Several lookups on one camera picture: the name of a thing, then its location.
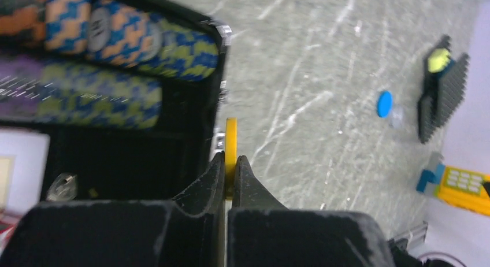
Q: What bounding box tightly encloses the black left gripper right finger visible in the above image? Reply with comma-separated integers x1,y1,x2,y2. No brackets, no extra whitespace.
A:
227,155,391,266

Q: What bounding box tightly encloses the black poker chip case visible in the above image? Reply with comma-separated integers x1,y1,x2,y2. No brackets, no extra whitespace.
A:
1,0,232,216

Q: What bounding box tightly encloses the orange black chip stack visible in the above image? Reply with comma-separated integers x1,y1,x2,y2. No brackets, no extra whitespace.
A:
1,0,48,45

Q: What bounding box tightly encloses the blue round dealer button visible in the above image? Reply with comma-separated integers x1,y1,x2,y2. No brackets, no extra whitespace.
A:
376,91,393,118

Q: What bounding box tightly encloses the purple black chip stack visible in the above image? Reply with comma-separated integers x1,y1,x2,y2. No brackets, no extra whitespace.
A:
1,53,43,122

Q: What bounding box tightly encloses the yellow green chip stack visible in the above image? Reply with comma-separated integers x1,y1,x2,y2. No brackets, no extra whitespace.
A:
34,62,162,130

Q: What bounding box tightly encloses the blue yellow toy tile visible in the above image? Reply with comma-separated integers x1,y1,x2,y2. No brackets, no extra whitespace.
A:
415,152,446,197

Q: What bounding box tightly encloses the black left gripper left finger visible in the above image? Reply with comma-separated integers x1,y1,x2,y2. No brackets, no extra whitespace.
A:
1,153,225,266

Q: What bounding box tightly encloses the dark grey building plate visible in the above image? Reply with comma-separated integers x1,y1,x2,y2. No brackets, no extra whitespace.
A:
417,34,470,144

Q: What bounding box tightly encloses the yellow toy block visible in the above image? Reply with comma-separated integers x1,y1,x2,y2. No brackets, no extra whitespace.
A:
435,166,489,216

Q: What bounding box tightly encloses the blue orange chip stack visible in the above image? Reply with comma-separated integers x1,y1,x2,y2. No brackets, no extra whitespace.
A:
44,0,163,68

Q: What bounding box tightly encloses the yellow round dealer button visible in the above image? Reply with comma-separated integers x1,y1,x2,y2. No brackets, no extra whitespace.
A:
224,117,237,201

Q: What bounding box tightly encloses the playing card deck ace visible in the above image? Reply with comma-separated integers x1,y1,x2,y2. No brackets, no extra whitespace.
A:
1,129,50,216

